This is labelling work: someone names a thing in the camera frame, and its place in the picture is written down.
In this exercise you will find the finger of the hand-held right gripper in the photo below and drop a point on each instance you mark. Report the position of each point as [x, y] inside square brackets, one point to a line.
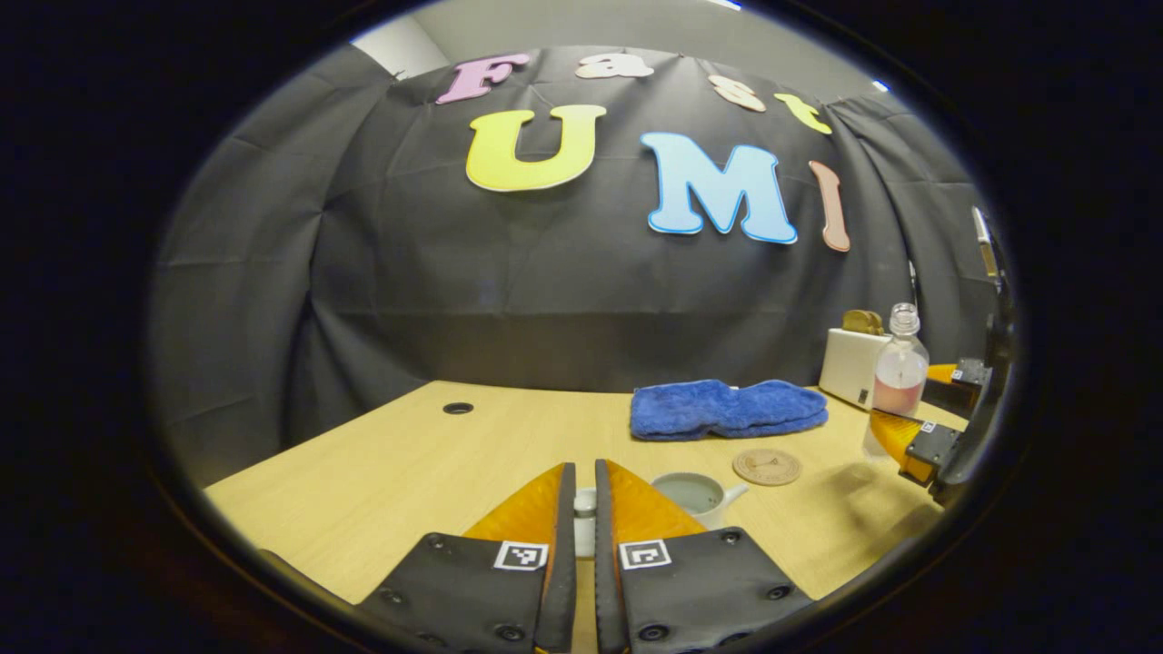
[931, 450]
[954, 389]

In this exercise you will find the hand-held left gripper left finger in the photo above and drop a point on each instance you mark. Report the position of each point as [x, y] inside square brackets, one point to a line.
[565, 545]

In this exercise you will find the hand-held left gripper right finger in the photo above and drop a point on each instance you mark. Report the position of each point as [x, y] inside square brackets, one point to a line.
[605, 545]

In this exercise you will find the white teacup lid blue dots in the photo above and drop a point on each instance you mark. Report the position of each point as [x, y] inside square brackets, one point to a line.
[586, 527]

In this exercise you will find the clear plastic water bottle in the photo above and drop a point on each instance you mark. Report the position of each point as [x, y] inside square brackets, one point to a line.
[899, 381]

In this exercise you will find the white teacup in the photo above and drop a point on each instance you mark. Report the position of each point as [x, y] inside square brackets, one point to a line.
[709, 509]

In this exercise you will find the round wooden coaster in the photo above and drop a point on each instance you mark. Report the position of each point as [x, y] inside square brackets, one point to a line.
[768, 467]

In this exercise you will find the brown bread slice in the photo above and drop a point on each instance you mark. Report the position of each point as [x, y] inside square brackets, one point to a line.
[856, 322]
[878, 324]

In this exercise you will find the white toaster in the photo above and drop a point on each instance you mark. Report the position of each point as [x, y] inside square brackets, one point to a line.
[849, 368]

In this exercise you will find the blue towel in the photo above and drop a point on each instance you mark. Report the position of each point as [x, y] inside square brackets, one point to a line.
[727, 409]

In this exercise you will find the black backdrop cloth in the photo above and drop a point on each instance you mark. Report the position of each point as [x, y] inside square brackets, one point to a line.
[454, 300]

